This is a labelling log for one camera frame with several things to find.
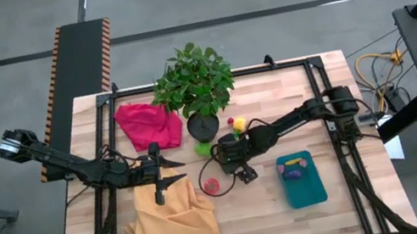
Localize yellow cloth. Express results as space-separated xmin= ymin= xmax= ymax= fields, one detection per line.
xmin=117 ymin=170 xmax=221 ymax=234

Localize yellow floor cable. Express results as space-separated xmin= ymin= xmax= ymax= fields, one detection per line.
xmin=352 ymin=47 xmax=414 ymax=116

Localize blue plastic tupperware container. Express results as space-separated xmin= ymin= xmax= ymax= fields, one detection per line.
xmin=274 ymin=147 xmax=331 ymax=212

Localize red cloth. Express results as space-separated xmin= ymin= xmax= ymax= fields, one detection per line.
xmin=111 ymin=95 xmax=187 ymax=159

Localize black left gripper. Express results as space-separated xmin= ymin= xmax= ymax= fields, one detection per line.
xmin=124 ymin=137 xmax=192 ymax=211

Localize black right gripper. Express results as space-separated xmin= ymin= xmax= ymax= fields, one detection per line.
xmin=214 ymin=128 xmax=264 ymax=189

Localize green potted plant black pot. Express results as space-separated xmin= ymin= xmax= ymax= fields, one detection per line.
xmin=142 ymin=35 xmax=246 ymax=152

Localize light green toy vegetable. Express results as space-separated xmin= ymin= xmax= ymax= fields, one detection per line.
xmin=192 ymin=140 xmax=216 ymax=159

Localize red toy tomato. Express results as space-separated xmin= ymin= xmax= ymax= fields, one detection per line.
xmin=202 ymin=175 xmax=223 ymax=198

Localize purple toy eggplant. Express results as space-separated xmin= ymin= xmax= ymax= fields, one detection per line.
xmin=282 ymin=168 xmax=304 ymax=183

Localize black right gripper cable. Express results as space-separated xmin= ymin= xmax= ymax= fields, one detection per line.
xmin=192 ymin=145 xmax=248 ymax=200

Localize black mat orange striped edges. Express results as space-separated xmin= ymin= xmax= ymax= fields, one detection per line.
xmin=14 ymin=17 xmax=136 ymax=184

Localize black metal table frame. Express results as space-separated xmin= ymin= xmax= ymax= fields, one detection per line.
xmin=22 ymin=32 xmax=417 ymax=234

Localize yellow toy corn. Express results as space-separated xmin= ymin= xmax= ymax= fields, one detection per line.
xmin=283 ymin=156 xmax=304 ymax=167

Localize yellow toy pineapple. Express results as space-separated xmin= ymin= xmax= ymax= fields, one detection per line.
xmin=229 ymin=115 xmax=251 ymax=139

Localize black power strip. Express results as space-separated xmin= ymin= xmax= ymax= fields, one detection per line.
xmin=383 ymin=85 xmax=406 ymax=114

